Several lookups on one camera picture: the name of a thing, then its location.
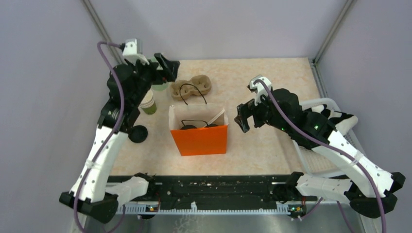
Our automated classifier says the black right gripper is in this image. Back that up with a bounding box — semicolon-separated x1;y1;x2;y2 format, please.
235;90;291;134

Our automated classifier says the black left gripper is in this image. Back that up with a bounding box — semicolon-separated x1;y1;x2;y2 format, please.
125;51;179;105

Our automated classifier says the white straw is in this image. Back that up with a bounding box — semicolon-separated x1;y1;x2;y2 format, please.
207;109;225;125

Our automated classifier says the black plastic cup lid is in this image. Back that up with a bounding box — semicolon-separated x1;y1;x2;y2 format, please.
205;124;218;128
180;125;197;130

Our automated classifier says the stack of green paper cups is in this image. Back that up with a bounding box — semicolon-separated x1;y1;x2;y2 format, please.
139;89;157;115

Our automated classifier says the orange paper bag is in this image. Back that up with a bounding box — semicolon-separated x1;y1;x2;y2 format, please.
168;95;229;156

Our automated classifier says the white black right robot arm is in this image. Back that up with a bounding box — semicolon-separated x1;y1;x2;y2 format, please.
235;75;406;218

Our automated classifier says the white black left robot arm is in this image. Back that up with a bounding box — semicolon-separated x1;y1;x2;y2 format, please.
59;39;180;223

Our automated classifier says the green straw holder cup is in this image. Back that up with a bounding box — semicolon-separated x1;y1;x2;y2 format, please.
148;57;169;92

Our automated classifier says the brown cardboard cup carrier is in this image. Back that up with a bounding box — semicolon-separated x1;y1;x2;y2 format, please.
169;75;212;100

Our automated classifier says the stack of black lids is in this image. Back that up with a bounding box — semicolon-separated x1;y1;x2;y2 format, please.
128;125;148;143

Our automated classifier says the white plastic basket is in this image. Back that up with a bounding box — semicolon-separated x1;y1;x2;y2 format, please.
293;98;344;178

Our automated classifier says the black white cloth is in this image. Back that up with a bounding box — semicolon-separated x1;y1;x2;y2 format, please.
304;104;359;136

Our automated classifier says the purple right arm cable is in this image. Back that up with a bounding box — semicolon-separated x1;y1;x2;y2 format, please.
254;79;387;233

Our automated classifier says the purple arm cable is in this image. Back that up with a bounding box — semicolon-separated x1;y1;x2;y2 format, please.
73;41;126;233
254;79;387;233

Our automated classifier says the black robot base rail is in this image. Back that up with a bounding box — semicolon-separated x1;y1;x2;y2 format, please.
96;175;318;211

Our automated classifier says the right aluminium frame rail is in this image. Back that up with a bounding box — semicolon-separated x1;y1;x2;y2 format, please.
312;0;357;67

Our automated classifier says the aluminium frame rail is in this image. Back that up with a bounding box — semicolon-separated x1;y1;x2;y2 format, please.
312;0;357;67
80;0;123;64

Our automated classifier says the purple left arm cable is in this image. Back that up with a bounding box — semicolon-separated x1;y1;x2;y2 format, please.
73;41;126;233

